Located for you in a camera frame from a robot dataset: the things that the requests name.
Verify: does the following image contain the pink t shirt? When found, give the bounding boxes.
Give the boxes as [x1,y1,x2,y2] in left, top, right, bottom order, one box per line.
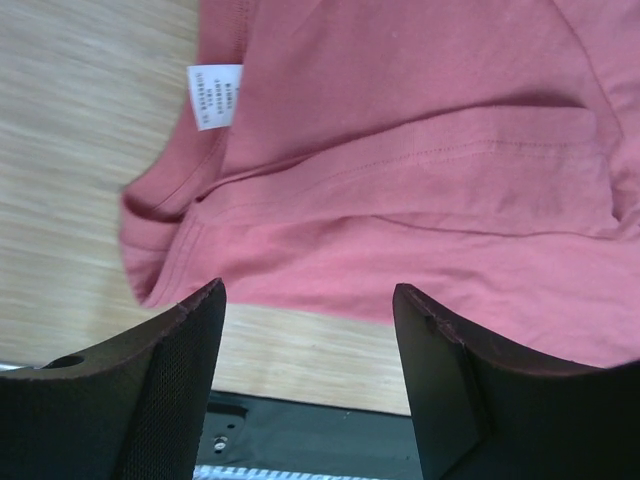
[119,1,639,367]

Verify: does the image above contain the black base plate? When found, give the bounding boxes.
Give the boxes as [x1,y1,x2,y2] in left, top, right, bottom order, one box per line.
[196,392,422,479]

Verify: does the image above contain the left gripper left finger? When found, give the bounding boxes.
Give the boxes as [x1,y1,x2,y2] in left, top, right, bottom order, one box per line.
[1,279,226,479]

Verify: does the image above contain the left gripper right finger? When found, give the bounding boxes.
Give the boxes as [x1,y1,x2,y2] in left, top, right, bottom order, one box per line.
[393,284,639,479]

